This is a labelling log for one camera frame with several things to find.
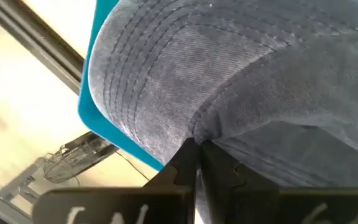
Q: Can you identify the black floor fan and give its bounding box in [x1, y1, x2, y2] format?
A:
[43, 134, 120, 184]

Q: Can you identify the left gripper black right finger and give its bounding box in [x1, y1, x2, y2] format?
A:
[201, 139, 280, 224]

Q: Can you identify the blue denim cap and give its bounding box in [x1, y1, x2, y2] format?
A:
[88, 0, 358, 224]

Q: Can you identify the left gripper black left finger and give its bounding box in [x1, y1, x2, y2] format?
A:
[143, 138, 202, 224]

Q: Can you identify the grey table leg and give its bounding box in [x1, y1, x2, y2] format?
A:
[0, 155, 53, 224]

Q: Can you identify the teal plastic bin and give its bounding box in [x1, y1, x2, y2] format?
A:
[77, 0, 165, 172]

